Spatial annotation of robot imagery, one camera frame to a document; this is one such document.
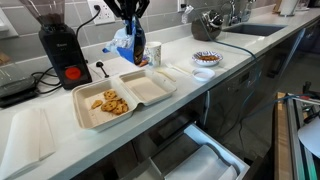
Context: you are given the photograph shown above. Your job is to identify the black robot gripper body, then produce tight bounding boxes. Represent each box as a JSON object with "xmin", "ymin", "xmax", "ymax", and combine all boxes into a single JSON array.
[{"xmin": 103, "ymin": 0, "xmax": 150, "ymax": 20}]

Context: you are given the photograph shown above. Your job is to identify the orange purple snack packet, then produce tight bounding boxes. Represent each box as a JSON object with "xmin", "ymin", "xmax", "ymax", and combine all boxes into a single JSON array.
[{"xmin": 138, "ymin": 59, "xmax": 149, "ymax": 67}]

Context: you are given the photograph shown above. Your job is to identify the sink faucet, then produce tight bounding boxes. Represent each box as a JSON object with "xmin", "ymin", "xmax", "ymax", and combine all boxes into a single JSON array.
[{"xmin": 220, "ymin": 0, "xmax": 255, "ymax": 26}]

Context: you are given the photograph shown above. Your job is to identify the patterned paper cup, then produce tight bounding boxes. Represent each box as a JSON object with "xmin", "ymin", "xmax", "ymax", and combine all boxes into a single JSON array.
[{"xmin": 145, "ymin": 42, "xmax": 162, "ymax": 67}]

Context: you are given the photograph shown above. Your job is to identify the white plastic fork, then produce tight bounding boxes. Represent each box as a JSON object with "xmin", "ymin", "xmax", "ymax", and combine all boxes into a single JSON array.
[{"xmin": 166, "ymin": 63, "xmax": 191, "ymax": 75}]

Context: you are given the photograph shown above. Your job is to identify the black power cord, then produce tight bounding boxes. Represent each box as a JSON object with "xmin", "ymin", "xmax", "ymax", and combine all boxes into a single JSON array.
[{"xmin": 30, "ymin": 4, "xmax": 102, "ymax": 95}]

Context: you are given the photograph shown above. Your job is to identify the white wall outlet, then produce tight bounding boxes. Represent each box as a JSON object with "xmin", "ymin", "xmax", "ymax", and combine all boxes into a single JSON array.
[{"xmin": 87, "ymin": 0, "xmax": 115, "ymax": 25}]

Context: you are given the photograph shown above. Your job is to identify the white plastic lid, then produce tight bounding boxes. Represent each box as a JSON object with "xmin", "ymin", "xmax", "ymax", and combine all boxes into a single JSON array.
[{"xmin": 192, "ymin": 68, "xmax": 215, "ymax": 82}]

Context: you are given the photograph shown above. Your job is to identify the open white drawer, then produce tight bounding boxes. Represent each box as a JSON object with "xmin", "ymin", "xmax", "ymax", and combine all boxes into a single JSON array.
[{"xmin": 121, "ymin": 124, "xmax": 249, "ymax": 180}]

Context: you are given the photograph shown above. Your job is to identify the blue pretzel crisps packet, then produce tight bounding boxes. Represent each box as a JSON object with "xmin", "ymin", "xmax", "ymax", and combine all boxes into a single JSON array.
[{"xmin": 102, "ymin": 16, "xmax": 146, "ymax": 65}]

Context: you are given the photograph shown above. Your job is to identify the black coffee grinder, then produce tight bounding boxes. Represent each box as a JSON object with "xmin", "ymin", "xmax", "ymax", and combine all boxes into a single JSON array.
[{"xmin": 19, "ymin": 0, "xmax": 92, "ymax": 90}]

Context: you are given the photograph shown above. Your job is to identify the blue cable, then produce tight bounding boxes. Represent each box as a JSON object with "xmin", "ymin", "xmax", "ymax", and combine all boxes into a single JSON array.
[{"xmin": 189, "ymin": 6, "xmax": 320, "ymax": 134}]

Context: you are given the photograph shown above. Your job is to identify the beige foam clamshell container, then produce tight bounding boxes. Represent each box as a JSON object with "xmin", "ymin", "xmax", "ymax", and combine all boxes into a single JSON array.
[{"xmin": 72, "ymin": 70, "xmax": 176, "ymax": 130}]

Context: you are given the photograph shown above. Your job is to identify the black scale appliance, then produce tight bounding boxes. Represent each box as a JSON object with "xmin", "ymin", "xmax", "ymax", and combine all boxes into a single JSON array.
[{"xmin": 0, "ymin": 51, "xmax": 37, "ymax": 108}]

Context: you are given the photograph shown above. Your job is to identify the pretzel crisps in container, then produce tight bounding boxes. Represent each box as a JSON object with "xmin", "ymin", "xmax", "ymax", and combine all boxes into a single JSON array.
[{"xmin": 91, "ymin": 89, "xmax": 129, "ymax": 115}]

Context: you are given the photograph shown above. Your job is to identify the blue patterned paper bowl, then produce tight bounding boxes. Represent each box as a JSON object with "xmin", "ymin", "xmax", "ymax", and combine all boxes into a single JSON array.
[{"xmin": 192, "ymin": 51, "xmax": 223, "ymax": 66}]

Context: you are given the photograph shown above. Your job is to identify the folded white paper towel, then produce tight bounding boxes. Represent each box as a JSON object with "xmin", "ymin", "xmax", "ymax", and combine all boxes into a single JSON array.
[{"xmin": 0, "ymin": 108, "xmax": 56, "ymax": 180}]

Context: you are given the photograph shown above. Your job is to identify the paper towel roll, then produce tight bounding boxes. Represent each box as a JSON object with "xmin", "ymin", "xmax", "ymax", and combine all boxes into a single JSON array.
[{"xmin": 279, "ymin": 0, "xmax": 298, "ymax": 16}]

